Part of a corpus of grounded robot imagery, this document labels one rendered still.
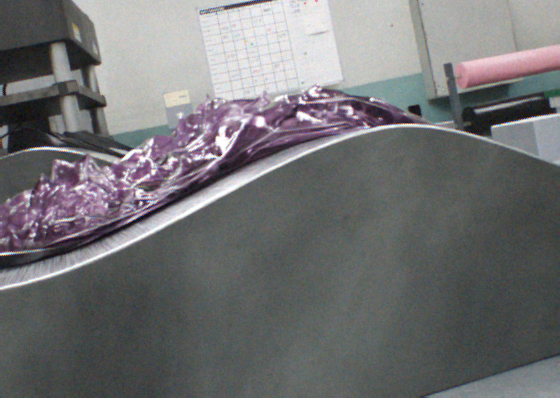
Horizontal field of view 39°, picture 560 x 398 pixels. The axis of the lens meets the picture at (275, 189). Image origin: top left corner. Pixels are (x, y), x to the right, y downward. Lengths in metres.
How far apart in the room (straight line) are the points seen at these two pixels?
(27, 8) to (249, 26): 2.97
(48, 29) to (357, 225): 4.34
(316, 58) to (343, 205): 6.91
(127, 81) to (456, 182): 6.89
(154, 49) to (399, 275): 6.91
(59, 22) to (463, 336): 4.35
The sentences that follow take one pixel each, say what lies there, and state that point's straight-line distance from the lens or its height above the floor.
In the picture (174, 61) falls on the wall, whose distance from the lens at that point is 7.14.
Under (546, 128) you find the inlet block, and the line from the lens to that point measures 0.51.
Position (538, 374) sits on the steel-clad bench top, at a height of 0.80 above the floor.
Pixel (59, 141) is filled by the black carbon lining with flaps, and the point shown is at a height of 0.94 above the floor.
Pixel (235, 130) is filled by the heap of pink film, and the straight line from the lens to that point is 0.32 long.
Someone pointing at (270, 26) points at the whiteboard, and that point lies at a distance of 7.18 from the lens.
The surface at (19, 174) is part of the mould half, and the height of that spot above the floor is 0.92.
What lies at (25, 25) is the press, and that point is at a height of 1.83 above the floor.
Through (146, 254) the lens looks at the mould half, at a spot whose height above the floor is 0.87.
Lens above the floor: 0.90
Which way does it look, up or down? 3 degrees down
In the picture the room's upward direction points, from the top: 12 degrees counter-clockwise
